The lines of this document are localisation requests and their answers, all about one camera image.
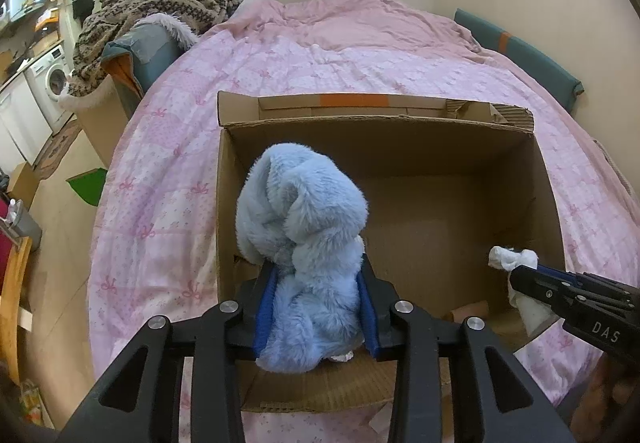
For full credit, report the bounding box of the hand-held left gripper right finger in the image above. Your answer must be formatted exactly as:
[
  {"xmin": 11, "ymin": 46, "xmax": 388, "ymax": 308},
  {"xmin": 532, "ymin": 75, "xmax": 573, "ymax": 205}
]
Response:
[{"xmin": 356, "ymin": 254, "xmax": 576, "ymax": 443}]

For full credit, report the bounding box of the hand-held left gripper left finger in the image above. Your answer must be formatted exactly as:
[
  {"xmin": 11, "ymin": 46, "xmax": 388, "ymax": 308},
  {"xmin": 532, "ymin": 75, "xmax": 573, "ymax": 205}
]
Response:
[{"xmin": 65, "ymin": 268, "xmax": 281, "ymax": 443}]

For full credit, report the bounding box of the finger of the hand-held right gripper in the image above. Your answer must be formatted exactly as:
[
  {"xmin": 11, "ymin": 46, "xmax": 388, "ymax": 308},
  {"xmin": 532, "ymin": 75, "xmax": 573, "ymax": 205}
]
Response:
[
  {"xmin": 509, "ymin": 265, "xmax": 581, "ymax": 319},
  {"xmin": 537, "ymin": 265, "xmax": 631, "ymax": 300}
]

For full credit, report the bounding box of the white sock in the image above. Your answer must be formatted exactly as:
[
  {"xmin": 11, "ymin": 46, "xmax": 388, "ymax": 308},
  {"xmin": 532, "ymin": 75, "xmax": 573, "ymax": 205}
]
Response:
[{"xmin": 487, "ymin": 245, "xmax": 558, "ymax": 336}]

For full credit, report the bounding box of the blue fluffy plush cloth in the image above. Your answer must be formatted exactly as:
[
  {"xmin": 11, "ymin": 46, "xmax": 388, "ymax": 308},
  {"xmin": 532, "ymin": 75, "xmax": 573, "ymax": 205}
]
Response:
[{"xmin": 235, "ymin": 143, "xmax": 372, "ymax": 374}]

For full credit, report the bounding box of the brown cardboard box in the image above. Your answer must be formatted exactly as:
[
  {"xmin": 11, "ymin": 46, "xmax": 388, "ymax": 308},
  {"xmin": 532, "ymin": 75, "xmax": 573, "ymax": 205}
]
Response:
[{"xmin": 215, "ymin": 91, "xmax": 568, "ymax": 414}]

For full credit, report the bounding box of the person's right hand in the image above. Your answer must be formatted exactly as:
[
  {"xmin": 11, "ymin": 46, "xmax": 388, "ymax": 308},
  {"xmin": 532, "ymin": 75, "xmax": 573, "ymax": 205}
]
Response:
[{"xmin": 582, "ymin": 360, "xmax": 640, "ymax": 424}]

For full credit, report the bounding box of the green mat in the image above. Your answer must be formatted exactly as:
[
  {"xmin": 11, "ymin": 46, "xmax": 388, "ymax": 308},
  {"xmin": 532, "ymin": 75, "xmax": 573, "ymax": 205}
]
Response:
[{"xmin": 66, "ymin": 168, "xmax": 108, "ymax": 208}]

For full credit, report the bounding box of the long teal cushion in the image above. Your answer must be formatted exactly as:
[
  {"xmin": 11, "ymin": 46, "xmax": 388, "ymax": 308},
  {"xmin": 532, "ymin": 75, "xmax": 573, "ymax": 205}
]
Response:
[{"xmin": 452, "ymin": 8, "xmax": 583, "ymax": 111}]

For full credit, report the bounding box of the wooden chair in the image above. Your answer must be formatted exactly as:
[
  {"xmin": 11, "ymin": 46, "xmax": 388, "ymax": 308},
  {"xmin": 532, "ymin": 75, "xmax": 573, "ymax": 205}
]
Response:
[{"xmin": 0, "ymin": 235, "xmax": 33, "ymax": 386}]

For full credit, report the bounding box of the grey bin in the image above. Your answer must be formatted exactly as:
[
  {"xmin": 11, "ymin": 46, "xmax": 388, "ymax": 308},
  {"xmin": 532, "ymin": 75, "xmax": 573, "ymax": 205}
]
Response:
[{"xmin": 0, "ymin": 198, "xmax": 43, "ymax": 254}]

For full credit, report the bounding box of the pink bow print duvet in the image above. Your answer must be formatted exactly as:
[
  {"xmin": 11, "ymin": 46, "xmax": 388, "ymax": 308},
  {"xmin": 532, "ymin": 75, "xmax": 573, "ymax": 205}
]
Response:
[{"xmin": 87, "ymin": 0, "xmax": 640, "ymax": 443}]

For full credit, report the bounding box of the patterned floor rug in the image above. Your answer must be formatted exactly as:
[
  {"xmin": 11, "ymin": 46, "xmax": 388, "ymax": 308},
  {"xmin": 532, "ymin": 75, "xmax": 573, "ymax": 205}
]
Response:
[{"xmin": 32, "ymin": 118, "xmax": 83, "ymax": 181}]

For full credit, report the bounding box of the blue fur-trimmed jacket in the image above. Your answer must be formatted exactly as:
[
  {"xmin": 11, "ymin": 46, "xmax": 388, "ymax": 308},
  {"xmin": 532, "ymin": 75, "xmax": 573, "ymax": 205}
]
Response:
[{"xmin": 100, "ymin": 20, "xmax": 198, "ymax": 94}]

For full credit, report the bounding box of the white kitchen cabinet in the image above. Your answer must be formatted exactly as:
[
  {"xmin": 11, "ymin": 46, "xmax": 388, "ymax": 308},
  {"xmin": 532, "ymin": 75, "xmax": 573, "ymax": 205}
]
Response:
[{"xmin": 0, "ymin": 73, "xmax": 53, "ymax": 168}]

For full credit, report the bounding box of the white washing machine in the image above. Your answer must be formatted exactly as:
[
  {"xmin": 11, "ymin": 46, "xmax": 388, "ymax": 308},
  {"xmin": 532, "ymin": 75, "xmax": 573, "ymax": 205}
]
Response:
[{"xmin": 22, "ymin": 45, "xmax": 73, "ymax": 131}]

